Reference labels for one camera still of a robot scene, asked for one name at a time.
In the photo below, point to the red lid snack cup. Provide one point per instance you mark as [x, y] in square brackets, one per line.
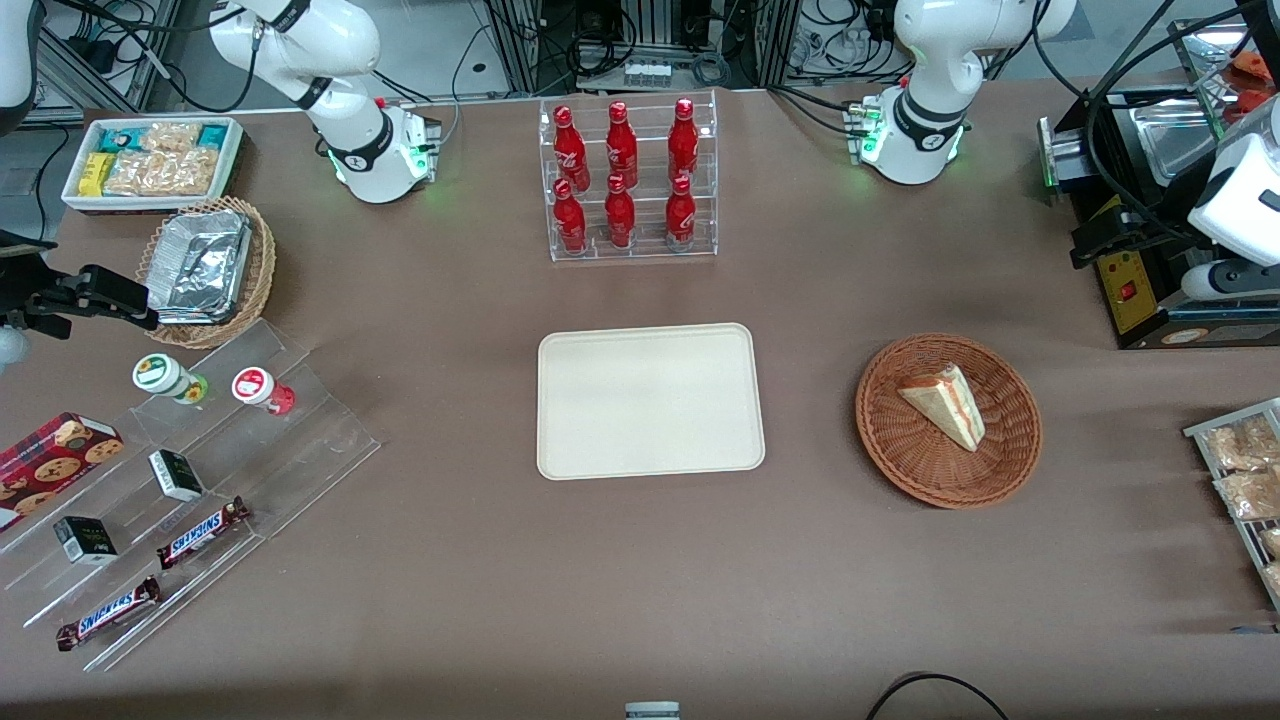
[256, 387]

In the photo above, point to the large clear cracker bag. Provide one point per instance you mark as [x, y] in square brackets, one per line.
[160, 172]

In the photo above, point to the silver foil container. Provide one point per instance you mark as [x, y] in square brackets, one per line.
[200, 265]

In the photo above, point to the beige plastic tray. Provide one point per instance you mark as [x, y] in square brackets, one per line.
[650, 400]

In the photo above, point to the triangular sandwich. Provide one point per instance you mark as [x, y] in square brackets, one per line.
[950, 410]

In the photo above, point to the small black box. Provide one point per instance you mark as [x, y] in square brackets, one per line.
[85, 540]
[176, 475]

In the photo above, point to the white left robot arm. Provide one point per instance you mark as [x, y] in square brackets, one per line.
[930, 60]

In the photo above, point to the brown round wicker basket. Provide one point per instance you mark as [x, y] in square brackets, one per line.
[900, 450]

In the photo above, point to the red cola bottle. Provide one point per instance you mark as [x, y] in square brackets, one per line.
[620, 218]
[571, 225]
[680, 215]
[570, 150]
[622, 148]
[683, 145]

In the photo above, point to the clear acrylic bottle rack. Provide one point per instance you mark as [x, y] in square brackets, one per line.
[650, 240]

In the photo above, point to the small clear cracker bag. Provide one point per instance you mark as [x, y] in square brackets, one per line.
[170, 136]

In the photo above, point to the clear pastry bag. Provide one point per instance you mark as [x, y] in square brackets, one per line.
[1275, 578]
[1240, 445]
[1272, 542]
[1255, 495]

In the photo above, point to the snickers bar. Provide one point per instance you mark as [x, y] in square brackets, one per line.
[108, 613]
[200, 533]

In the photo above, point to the black hot food display case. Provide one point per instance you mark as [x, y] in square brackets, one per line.
[1170, 330]

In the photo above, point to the teal snack packet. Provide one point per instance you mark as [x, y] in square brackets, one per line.
[212, 136]
[117, 138]

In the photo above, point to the green lid snack cup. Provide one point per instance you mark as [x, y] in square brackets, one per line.
[160, 374]

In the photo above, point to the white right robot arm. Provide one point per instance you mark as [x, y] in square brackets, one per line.
[340, 40]

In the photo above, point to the red fried food piece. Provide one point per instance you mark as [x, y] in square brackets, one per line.
[1255, 66]
[1262, 102]

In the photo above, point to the grey metal block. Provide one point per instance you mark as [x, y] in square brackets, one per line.
[652, 711]

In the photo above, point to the clear acrylic stepped shelf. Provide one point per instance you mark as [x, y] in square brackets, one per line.
[320, 440]

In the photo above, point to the red cookie box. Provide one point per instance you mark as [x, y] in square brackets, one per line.
[50, 460]

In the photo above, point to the white power strip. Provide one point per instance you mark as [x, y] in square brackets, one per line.
[648, 73]

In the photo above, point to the white snack bin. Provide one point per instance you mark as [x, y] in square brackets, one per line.
[232, 160]

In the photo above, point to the light wicker basket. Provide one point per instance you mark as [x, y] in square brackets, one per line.
[262, 270]

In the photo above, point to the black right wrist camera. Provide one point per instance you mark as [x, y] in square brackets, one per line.
[95, 292]

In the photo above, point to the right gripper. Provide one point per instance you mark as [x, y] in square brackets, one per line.
[20, 303]

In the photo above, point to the yellow snack packet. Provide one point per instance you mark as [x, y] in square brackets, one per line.
[95, 173]

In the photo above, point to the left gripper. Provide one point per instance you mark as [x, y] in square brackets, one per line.
[1168, 197]

